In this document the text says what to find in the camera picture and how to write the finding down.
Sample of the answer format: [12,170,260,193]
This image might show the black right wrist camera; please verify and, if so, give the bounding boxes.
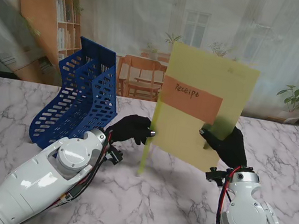
[203,165,227,188]

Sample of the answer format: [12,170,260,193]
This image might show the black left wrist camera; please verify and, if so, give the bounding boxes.
[104,144,125,167]

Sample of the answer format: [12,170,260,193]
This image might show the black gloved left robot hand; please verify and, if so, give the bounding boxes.
[103,110,159,150]

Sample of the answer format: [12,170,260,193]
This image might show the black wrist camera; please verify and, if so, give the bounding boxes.
[203,165,227,188]
[104,144,125,167]

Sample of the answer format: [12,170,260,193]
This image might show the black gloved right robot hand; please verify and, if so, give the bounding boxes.
[194,120,253,171]

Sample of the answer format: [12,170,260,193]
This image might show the red and black right arm cables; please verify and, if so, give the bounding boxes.
[213,162,249,224]

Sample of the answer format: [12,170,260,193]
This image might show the red and black arm cables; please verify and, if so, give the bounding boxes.
[213,162,249,224]
[47,121,115,224]

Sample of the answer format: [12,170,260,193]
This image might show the blue perforated plastic file rack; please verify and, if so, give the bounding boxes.
[25,30,129,161]

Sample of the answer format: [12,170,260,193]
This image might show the red and black left arm cables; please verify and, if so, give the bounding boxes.
[47,121,115,224]

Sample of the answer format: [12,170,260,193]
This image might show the printed room scene backdrop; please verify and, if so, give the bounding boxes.
[0,0,299,128]

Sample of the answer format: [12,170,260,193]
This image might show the yellow-green translucent file folder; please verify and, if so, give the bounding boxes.
[145,40,264,179]

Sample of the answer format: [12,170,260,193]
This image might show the pink paper receipt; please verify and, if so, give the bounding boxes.
[156,75,226,126]

